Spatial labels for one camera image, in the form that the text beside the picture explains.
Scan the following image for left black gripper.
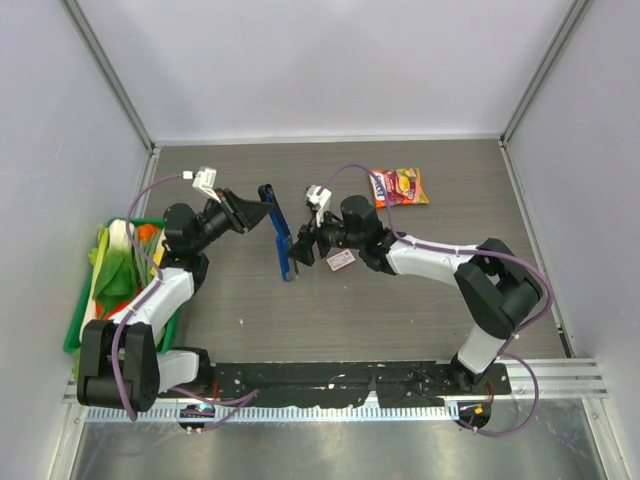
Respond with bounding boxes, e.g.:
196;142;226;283
192;189;272;253

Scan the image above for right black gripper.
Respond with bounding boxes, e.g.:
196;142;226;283
285;207;364;268

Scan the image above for small staple box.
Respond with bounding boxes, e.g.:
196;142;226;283
326;250;356;272

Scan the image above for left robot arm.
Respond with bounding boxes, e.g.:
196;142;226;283
77;188;273;414

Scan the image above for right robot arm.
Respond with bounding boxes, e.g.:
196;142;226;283
286;193;543;395

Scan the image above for toy napa cabbage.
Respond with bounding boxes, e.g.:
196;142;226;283
152;233;165;265

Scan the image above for toy carrot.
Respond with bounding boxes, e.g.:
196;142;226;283
136;223;160;243

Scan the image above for toy green beans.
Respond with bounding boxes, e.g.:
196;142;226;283
133;228;161;289

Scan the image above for Fox's candy bag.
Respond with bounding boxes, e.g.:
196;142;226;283
370;167;430;209

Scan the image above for toy bok choy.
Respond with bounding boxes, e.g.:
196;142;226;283
72;218;144;371

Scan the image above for green plastic tray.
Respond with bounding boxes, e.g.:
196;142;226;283
63;218;180;354

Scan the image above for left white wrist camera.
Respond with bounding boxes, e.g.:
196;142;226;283
192;167;220;203

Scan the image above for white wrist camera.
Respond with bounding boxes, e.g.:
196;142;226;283
305;185;332;226
192;167;220;203

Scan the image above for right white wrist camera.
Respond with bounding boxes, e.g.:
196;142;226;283
305;185;332;226

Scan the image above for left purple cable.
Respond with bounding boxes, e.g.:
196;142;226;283
110;170;196;424

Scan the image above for purple cable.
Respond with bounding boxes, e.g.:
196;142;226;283
319;162;554;331
110;170;196;424

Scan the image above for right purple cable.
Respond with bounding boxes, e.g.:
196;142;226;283
319;162;554;331

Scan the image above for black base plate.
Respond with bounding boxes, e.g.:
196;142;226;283
184;361;512;409

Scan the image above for slotted cable duct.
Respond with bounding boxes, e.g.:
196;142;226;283
85;403;460;422

